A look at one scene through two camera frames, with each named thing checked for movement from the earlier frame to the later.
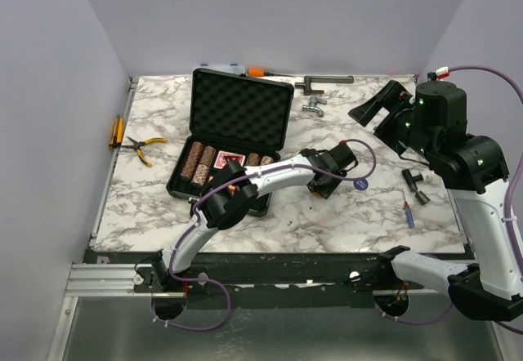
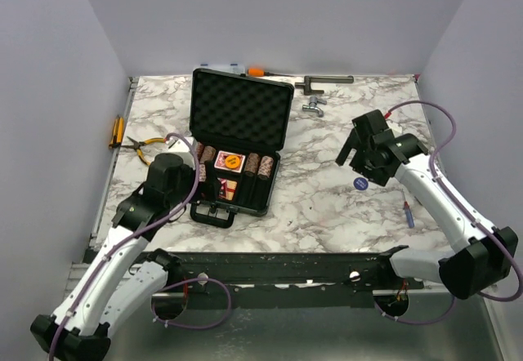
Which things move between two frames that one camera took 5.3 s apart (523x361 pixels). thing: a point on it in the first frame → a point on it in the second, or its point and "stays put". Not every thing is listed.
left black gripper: [324, 189] → [208, 189]
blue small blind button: [360, 184] stays put
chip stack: [252, 159] stays put
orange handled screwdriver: [258, 72] stays put
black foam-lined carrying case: [234, 117] stays put
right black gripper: [392, 95] → [377, 175]
